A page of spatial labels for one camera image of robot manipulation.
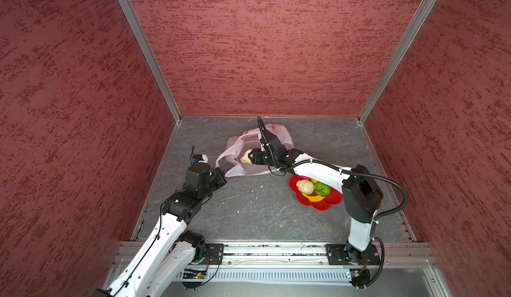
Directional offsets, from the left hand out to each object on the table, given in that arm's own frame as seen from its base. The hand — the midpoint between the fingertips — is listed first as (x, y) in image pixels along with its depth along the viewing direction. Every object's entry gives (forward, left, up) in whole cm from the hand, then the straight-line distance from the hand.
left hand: (225, 176), depth 77 cm
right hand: (+10, -9, -4) cm, 15 cm away
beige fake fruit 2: (+11, -7, -3) cm, 13 cm away
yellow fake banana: (-3, -38, -14) cm, 41 cm away
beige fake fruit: (+1, -34, -10) cm, 35 cm away
